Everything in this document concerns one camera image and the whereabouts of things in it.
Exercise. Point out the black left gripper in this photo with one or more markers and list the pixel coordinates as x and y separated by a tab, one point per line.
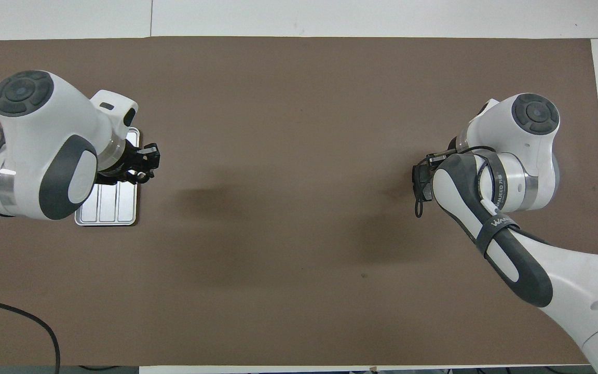
120	163

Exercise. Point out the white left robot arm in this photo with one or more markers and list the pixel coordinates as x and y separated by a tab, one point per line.
44	130

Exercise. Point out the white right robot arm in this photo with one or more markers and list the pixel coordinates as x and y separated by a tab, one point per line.
527	156

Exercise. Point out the silver metal tray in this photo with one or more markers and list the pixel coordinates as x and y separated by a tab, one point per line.
117	205

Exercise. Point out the brown table mat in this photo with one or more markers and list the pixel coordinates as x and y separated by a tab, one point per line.
299	104

